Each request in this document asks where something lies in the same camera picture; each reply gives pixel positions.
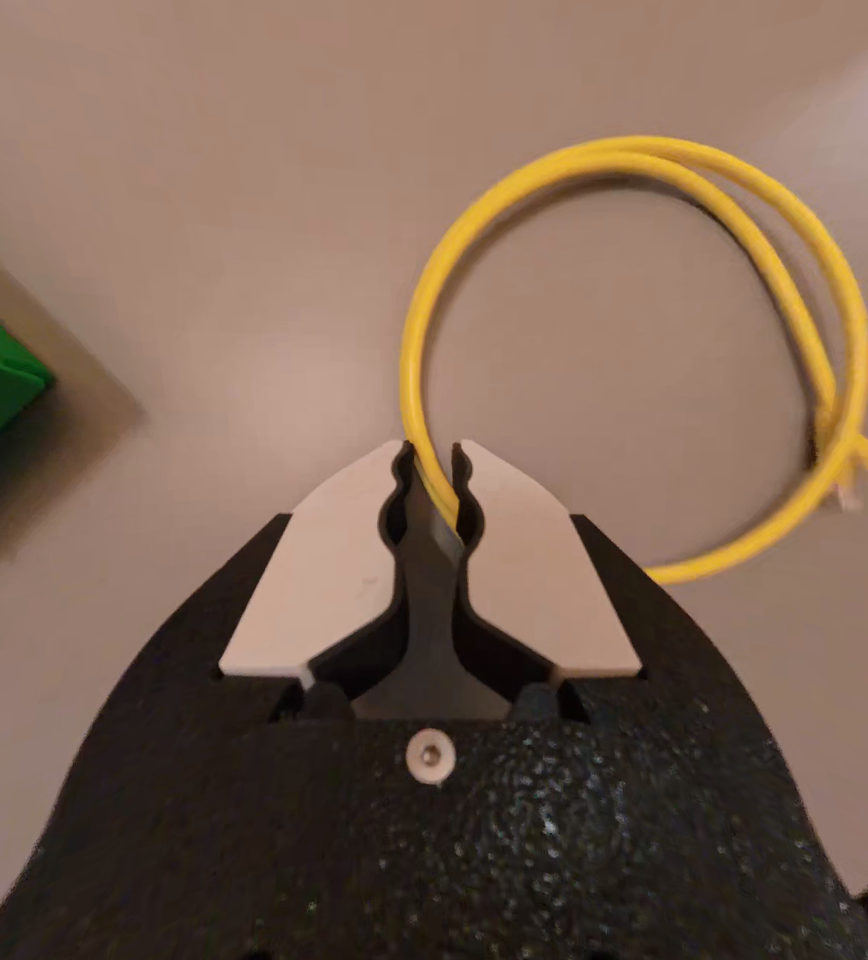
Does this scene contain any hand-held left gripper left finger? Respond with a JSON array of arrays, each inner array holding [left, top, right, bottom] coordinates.
[[218, 440, 412, 687]]

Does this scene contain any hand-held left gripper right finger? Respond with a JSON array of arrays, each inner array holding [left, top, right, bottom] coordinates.
[[452, 439, 644, 680]]

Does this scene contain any yellow ethernet cable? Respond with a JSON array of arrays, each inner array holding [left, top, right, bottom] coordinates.
[[400, 135, 868, 586]]

